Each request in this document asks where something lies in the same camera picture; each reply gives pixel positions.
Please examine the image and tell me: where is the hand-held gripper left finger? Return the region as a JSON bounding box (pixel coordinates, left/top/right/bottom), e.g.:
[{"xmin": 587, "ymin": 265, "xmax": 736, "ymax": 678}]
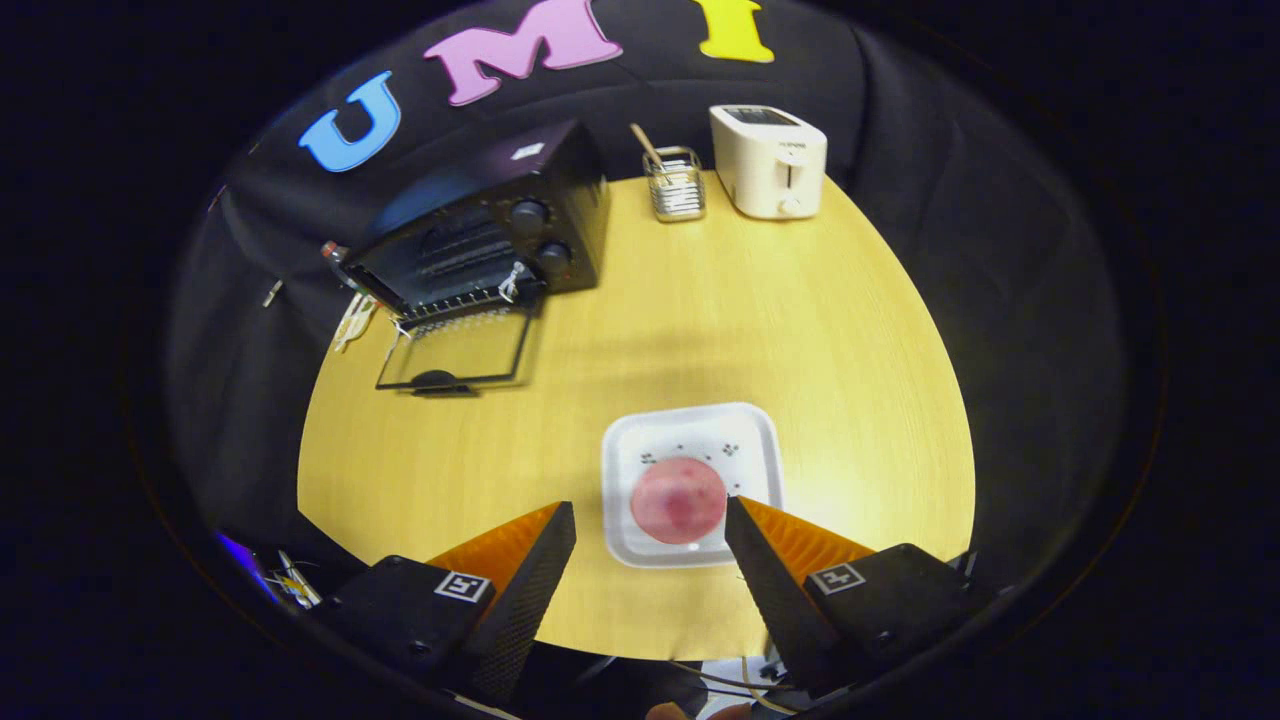
[{"xmin": 318, "ymin": 500, "xmax": 578, "ymax": 706}]

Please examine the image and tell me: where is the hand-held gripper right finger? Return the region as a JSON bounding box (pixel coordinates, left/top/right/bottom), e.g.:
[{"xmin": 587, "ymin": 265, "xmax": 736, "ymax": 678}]
[{"xmin": 724, "ymin": 495, "xmax": 1001, "ymax": 699}]

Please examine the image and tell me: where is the pink round meat patty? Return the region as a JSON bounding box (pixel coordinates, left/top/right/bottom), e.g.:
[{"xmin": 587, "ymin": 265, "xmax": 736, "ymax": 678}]
[{"xmin": 630, "ymin": 457, "xmax": 728, "ymax": 546}]

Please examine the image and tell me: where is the white square plate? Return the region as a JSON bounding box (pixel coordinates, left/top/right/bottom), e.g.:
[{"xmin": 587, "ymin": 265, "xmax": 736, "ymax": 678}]
[{"xmin": 601, "ymin": 402, "xmax": 786, "ymax": 569}]

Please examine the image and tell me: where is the black toaster oven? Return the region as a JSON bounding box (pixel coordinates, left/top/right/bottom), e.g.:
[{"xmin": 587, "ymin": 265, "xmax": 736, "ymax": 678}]
[{"xmin": 322, "ymin": 120, "xmax": 611, "ymax": 398}]

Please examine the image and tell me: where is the cream pop-up toaster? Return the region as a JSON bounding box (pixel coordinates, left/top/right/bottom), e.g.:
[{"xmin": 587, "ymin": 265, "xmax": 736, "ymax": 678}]
[{"xmin": 709, "ymin": 104, "xmax": 829, "ymax": 221}]

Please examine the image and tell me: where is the white snack packet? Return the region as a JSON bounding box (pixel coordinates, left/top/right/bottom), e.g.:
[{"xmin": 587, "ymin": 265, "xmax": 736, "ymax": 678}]
[{"xmin": 333, "ymin": 293, "xmax": 377, "ymax": 353}]

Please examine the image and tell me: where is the wooden stick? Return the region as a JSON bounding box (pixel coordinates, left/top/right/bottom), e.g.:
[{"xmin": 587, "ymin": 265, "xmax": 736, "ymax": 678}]
[{"xmin": 630, "ymin": 122, "xmax": 667, "ymax": 173}]

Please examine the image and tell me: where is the thin white cable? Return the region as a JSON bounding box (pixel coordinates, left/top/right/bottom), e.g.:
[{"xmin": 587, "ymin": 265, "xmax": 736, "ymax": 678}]
[{"xmin": 668, "ymin": 655, "xmax": 801, "ymax": 717}]

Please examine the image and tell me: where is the bundle of coloured wires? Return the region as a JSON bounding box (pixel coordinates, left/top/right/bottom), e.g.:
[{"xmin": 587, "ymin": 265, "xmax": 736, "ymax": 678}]
[{"xmin": 215, "ymin": 530, "xmax": 323, "ymax": 611}]

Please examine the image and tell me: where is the wire oven rack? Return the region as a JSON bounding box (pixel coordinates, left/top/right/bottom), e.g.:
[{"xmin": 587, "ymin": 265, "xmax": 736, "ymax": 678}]
[{"xmin": 398, "ymin": 285, "xmax": 526, "ymax": 329}]

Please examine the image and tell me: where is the wire utensil holder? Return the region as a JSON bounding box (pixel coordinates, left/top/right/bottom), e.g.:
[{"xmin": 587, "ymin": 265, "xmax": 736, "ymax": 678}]
[{"xmin": 645, "ymin": 146, "xmax": 707, "ymax": 223}]

